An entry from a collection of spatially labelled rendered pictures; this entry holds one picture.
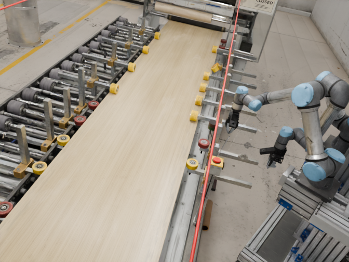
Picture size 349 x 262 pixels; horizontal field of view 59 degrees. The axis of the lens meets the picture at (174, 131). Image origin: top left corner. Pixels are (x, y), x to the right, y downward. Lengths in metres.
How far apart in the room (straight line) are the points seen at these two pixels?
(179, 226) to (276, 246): 0.96
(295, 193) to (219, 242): 0.97
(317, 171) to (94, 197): 1.21
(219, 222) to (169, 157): 1.10
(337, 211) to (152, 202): 1.08
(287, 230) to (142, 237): 1.56
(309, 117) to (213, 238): 1.48
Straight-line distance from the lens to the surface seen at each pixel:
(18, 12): 5.51
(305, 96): 1.75
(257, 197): 3.33
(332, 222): 2.05
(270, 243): 2.74
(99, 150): 2.06
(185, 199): 2.21
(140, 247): 1.61
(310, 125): 1.80
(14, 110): 2.62
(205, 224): 2.81
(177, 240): 2.00
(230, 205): 3.14
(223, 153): 2.28
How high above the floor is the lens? 2.26
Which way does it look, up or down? 36 degrees down
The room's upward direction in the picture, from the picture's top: 11 degrees clockwise
